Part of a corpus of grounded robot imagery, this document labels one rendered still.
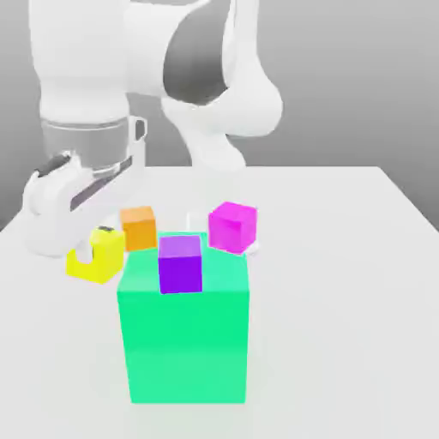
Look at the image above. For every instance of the small purple cube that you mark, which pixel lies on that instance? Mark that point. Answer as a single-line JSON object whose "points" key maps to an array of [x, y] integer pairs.
{"points": [[180, 271]]}

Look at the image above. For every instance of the small yellow cube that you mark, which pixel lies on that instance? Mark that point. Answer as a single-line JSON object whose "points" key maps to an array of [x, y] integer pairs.
{"points": [[106, 260]]}

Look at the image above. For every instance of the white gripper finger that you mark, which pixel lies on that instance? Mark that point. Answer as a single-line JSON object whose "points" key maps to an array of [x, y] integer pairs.
{"points": [[105, 229], [84, 252]]}

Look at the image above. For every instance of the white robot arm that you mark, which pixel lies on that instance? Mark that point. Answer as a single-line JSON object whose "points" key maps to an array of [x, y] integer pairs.
{"points": [[85, 51]]}

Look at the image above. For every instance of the large green box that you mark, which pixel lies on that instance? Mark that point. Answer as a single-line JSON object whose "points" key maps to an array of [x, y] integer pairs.
{"points": [[185, 343]]}

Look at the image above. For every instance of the small magenta cube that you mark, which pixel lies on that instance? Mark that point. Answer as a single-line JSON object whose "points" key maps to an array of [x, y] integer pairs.
{"points": [[230, 228]]}

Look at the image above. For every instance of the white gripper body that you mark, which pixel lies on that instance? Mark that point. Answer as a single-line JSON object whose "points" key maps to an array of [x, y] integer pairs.
{"points": [[51, 205]]}

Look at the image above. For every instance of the small orange cube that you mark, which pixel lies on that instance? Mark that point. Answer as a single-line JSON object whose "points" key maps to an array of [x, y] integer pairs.
{"points": [[139, 229]]}

